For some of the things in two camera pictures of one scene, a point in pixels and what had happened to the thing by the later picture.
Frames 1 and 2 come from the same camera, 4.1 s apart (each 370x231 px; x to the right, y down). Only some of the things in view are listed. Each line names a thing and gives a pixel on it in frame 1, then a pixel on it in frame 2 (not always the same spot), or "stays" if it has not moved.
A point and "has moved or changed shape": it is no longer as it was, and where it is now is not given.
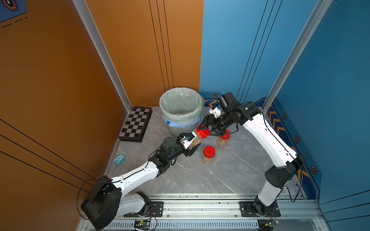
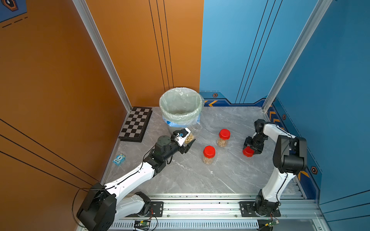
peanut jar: x=195 y=142 has moved or changed shape
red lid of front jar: x=203 y=134 → x=248 y=151
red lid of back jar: x=227 y=136 stays
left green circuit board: x=143 y=224 stays
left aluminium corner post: x=103 y=50 stays
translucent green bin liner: x=181 y=105 stays
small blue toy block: x=119 y=159 stays
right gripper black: x=206 y=119 → x=257 y=149
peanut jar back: x=221 y=143 stays
